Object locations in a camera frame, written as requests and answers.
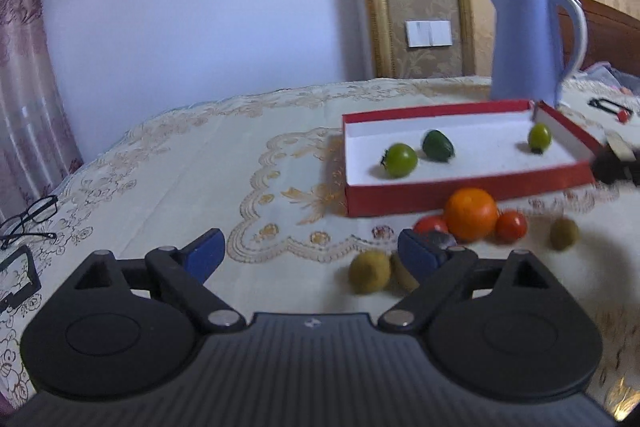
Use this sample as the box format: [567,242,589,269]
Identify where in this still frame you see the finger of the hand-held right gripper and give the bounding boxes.
[590,131,640,186]

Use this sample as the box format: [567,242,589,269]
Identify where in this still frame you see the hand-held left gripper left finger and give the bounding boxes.
[74,228,247,334]

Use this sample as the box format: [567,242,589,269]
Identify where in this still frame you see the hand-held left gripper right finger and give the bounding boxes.
[378,228,557,334]

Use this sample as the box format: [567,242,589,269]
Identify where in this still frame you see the red cherry tomato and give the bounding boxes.
[413,215,449,236]
[495,211,529,243]

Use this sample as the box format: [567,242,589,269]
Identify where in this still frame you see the orange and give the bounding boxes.
[444,188,500,243]

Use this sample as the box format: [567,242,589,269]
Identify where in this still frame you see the red cardboard box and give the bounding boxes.
[341,99,608,218]

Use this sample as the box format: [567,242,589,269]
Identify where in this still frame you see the black clip with red tip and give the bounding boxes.
[588,97,634,124]

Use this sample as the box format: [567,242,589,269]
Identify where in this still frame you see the small green tomato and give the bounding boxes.
[528,123,553,154]

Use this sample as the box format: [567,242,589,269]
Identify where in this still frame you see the pale patterned bedding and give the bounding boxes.
[567,61,640,96]

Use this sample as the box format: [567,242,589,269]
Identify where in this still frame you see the embroidered cream tablecloth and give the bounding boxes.
[0,76,640,427]

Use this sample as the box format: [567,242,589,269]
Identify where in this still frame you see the large green tomato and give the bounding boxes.
[381,143,419,178]

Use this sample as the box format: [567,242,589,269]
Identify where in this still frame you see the dark green oval fruit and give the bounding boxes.
[421,130,456,162]

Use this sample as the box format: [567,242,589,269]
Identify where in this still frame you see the wooden headboard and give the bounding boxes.
[502,0,640,76]

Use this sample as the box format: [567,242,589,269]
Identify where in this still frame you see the blue electric kettle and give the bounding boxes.
[487,0,589,108]

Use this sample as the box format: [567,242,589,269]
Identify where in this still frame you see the black eyeglasses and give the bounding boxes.
[0,195,59,251]

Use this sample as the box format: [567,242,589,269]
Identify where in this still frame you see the pink patterned curtain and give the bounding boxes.
[0,0,84,228]

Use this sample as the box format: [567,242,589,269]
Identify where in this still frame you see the black frame object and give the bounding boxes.
[0,246,42,314]

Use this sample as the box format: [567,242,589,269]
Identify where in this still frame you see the white wall switch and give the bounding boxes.
[405,19,455,48]

